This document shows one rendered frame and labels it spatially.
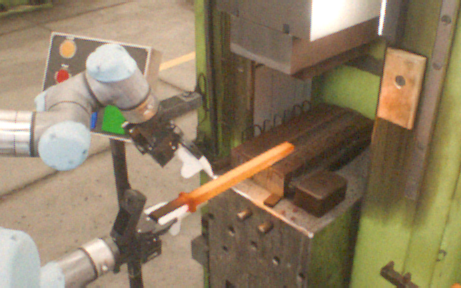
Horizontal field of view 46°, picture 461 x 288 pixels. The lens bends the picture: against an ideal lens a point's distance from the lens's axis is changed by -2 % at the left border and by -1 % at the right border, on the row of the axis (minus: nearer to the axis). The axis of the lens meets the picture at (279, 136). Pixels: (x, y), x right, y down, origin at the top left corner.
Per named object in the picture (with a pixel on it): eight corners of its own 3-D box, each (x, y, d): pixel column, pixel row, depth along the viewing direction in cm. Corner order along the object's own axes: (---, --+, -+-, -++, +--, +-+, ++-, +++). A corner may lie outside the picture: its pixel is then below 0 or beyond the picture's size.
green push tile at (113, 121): (123, 134, 155) (127, 109, 155) (101, 130, 157) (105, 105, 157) (126, 134, 157) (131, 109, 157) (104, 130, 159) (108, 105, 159)
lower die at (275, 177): (282, 199, 143) (284, 172, 139) (230, 168, 154) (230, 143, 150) (371, 141, 171) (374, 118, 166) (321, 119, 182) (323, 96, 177)
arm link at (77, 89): (26, 117, 90) (83, 88, 90) (33, 88, 99) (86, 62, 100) (52, 151, 95) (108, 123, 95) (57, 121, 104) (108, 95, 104)
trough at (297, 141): (270, 169, 142) (270, 164, 141) (255, 161, 145) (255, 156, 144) (361, 116, 170) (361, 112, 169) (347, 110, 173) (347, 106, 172)
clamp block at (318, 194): (318, 219, 136) (321, 199, 133) (293, 205, 141) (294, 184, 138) (346, 199, 144) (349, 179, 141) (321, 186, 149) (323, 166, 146)
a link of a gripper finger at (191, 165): (196, 191, 116) (165, 161, 113) (214, 171, 118) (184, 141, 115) (201, 192, 113) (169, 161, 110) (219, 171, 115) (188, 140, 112)
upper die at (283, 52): (290, 75, 125) (292, 36, 120) (230, 51, 136) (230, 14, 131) (387, 34, 153) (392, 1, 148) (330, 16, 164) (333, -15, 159)
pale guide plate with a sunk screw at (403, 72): (409, 130, 123) (422, 60, 114) (376, 116, 128) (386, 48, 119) (414, 126, 124) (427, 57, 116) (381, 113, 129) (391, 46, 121)
